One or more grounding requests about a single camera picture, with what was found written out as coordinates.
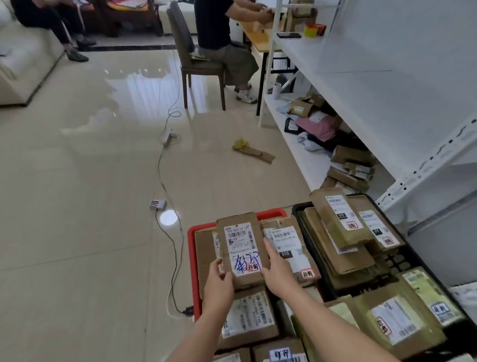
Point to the small red striped power strip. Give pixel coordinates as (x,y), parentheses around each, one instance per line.
(158,204)

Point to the black handheld device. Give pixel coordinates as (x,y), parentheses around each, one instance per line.
(288,35)

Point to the white bottle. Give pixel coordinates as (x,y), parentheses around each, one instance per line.
(276,91)

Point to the white power strip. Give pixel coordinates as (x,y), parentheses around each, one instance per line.
(168,137)

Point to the brown wooden chair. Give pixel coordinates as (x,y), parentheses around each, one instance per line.
(182,33)

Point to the brown box blue sticker tall label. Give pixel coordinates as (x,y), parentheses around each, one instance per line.
(231,356)

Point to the red tape roll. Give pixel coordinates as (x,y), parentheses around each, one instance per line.
(321,29)

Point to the person's left forearm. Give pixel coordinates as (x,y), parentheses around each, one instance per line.
(197,339)

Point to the cream sofa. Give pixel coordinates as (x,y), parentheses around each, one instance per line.
(26,63)

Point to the pile of plastic mailer bags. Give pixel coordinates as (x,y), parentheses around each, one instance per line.
(320,143)

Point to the flattened cardboard strip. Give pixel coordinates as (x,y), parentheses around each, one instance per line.
(261,153)

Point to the yellow crumpled tape wad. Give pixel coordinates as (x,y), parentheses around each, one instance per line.
(241,144)

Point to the person's right hand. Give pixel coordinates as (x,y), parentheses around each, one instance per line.
(279,278)

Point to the person's right forearm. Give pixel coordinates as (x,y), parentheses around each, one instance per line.
(335,332)

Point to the person's left hand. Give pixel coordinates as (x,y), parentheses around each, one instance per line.
(220,294)

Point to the black plastic basket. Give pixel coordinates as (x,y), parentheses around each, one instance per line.
(298,209)

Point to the brown box blue ink scrawl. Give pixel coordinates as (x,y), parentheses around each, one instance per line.
(242,220)

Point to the white foam parcel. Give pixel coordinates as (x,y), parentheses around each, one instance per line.
(287,313)

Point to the small box yellow label blue sticker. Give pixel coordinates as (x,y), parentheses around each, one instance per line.
(421,294)

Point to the red plastic crate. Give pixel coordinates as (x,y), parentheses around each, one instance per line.
(192,268)

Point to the dark red sofa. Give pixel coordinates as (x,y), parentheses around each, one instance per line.
(123,15)

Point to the yellow table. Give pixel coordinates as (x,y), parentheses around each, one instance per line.
(257,39)

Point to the parcels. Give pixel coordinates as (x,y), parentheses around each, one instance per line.
(350,156)

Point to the white metal shelving rack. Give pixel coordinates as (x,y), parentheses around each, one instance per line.
(372,93)

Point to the cardboard box white label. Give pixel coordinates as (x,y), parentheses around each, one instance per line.
(301,109)

